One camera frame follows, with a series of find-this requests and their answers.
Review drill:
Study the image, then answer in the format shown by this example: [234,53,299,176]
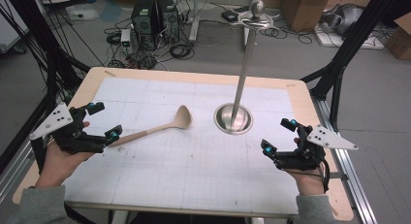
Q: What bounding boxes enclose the white stand post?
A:
[188,0,207,44]

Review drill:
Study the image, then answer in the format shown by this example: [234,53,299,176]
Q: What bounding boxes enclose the beige ladle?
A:
[109,105,194,148]

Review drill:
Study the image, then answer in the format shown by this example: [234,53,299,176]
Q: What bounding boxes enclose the open cardboard box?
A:
[280,0,337,33]

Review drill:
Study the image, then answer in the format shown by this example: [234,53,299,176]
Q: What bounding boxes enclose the black metal frame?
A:
[0,0,92,175]
[300,0,411,133]

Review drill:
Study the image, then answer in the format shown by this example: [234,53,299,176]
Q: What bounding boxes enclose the small cardboard box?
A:
[384,12,411,61]

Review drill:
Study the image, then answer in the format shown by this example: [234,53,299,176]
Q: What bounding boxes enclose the tangle of black floor cables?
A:
[103,10,197,71]

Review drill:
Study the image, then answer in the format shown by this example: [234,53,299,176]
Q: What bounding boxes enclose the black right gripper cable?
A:
[284,155,332,194]

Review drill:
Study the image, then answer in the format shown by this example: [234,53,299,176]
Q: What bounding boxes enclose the person's right hand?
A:
[284,136,326,197]

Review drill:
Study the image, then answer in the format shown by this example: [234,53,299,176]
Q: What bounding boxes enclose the white grid mat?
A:
[62,77,300,216]

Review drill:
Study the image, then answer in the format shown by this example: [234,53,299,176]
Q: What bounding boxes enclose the aluminium rail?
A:
[311,96,378,224]
[0,141,42,204]

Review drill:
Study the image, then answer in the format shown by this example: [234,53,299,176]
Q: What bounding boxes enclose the metal utensil stand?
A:
[212,0,283,136]

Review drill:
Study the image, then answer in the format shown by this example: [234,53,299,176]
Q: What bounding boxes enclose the white floor board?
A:
[313,24,386,50]

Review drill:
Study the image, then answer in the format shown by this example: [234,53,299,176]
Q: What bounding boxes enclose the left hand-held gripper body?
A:
[29,102,110,155]

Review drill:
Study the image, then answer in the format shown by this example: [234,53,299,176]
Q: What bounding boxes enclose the grey bag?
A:
[321,3,365,37]

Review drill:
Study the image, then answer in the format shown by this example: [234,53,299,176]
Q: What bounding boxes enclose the wooden table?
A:
[12,66,355,222]

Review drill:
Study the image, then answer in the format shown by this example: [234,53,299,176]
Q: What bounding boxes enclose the small white power unit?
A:
[120,28,133,54]

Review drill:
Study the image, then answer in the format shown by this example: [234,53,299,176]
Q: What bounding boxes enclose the flat black box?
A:
[221,10,240,23]

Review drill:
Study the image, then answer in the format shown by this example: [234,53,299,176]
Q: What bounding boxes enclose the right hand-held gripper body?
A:
[272,123,359,172]

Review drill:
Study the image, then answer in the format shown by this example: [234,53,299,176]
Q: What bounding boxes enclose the black computer tower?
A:
[156,0,180,44]
[130,0,160,50]

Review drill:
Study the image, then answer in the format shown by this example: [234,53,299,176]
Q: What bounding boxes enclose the person's left hand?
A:
[35,120,95,189]

